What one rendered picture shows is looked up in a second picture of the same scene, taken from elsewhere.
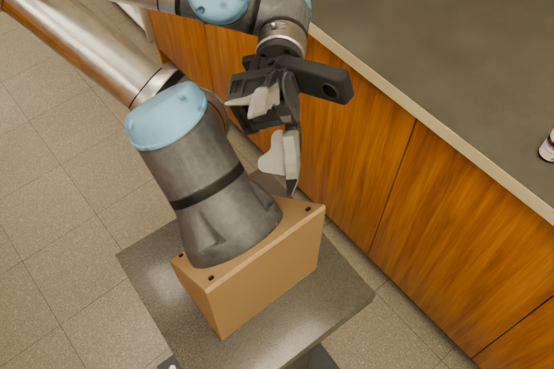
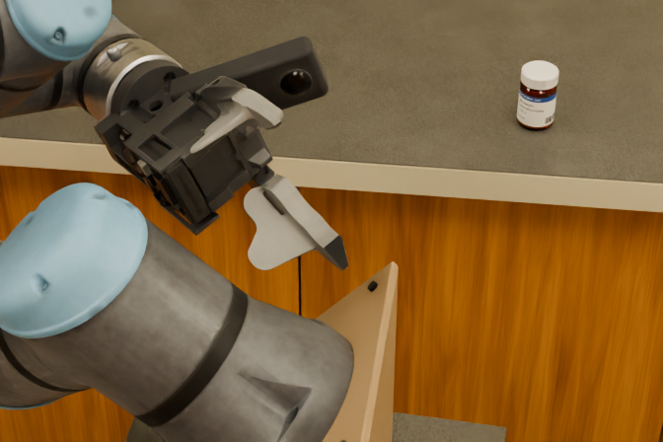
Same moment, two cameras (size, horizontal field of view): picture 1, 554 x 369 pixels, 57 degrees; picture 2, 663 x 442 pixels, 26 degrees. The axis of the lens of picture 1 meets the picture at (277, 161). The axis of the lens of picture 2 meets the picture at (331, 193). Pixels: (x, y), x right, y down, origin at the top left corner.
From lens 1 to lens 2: 0.59 m
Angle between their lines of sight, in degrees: 34
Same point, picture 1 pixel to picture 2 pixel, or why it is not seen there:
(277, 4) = not seen: hidden behind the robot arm
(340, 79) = (310, 49)
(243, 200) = (283, 320)
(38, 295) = not seen: outside the picture
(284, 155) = (288, 220)
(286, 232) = (383, 322)
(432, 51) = not seen: hidden behind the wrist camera
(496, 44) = (325, 24)
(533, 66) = (404, 26)
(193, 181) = (200, 322)
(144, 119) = (68, 257)
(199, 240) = (264, 422)
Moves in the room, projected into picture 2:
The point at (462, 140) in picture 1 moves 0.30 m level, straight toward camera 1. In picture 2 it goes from (410, 168) to (492, 361)
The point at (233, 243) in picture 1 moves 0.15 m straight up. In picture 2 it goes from (324, 386) to (323, 215)
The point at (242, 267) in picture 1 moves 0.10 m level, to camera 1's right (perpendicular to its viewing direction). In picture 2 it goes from (375, 398) to (474, 328)
